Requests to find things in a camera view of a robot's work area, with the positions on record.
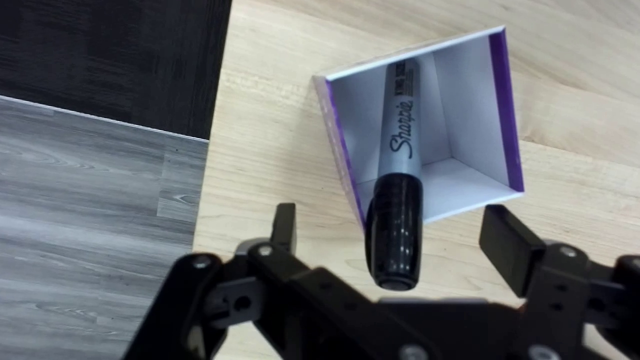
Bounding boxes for black Sharpie marker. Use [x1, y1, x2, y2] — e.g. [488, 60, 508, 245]
[367, 60, 422, 290]

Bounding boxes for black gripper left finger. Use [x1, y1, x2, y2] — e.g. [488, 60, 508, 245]
[122, 201, 317, 360]

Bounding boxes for purple and white cube box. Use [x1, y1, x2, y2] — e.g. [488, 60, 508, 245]
[315, 26, 525, 221]

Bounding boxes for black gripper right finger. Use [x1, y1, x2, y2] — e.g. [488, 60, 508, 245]
[478, 204, 640, 360]

